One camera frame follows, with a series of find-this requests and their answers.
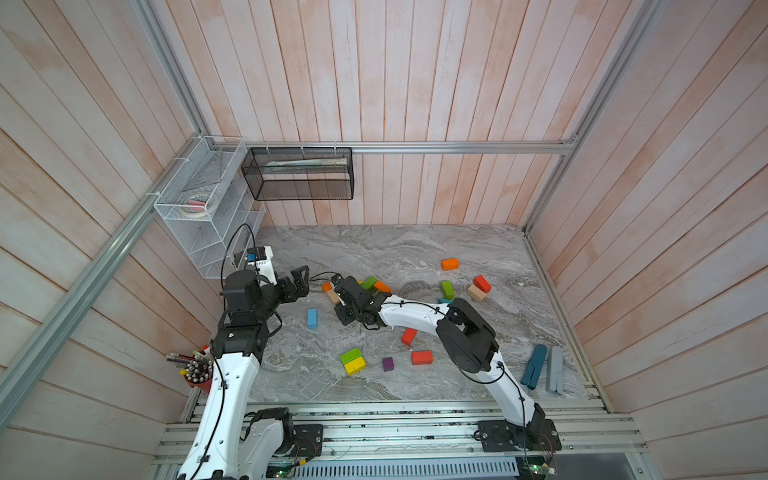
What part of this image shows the small natural wood block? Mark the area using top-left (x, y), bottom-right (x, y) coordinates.
top-left (325, 289), bottom-right (341, 306)

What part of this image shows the light blue block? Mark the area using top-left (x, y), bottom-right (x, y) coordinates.
top-left (307, 309), bottom-right (318, 329)

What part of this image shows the red block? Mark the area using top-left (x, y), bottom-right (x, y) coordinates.
top-left (411, 351), bottom-right (434, 365)
top-left (473, 275), bottom-right (492, 294)
top-left (401, 328), bottom-right (418, 346)

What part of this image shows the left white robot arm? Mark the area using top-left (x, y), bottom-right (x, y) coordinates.
top-left (177, 266), bottom-right (309, 479)

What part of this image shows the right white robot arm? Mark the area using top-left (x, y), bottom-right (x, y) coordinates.
top-left (331, 275), bottom-right (562, 452)

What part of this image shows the front yellow block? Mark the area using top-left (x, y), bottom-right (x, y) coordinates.
top-left (344, 356), bottom-right (367, 376)

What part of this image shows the red pen holder cup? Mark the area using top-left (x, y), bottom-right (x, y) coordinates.
top-left (166, 349), bottom-right (214, 393)

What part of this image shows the right natural wood block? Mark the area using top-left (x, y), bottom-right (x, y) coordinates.
top-left (467, 285), bottom-right (487, 302)

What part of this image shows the teal stapler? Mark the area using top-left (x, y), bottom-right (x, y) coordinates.
top-left (520, 344), bottom-right (548, 390)

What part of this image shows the grey stapler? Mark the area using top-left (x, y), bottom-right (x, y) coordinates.
top-left (547, 346), bottom-right (564, 395)

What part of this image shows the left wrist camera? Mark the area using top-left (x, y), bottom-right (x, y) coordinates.
top-left (244, 246), bottom-right (277, 284)

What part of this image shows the white wire mesh shelf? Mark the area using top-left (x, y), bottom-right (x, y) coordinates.
top-left (154, 136), bottom-right (265, 281)

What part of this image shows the black wire mesh basket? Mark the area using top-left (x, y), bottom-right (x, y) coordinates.
top-left (241, 146), bottom-right (355, 202)

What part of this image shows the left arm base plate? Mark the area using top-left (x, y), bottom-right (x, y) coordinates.
top-left (274, 424), bottom-right (324, 459)

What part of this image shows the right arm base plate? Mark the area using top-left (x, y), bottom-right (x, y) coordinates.
top-left (473, 419), bottom-right (562, 453)

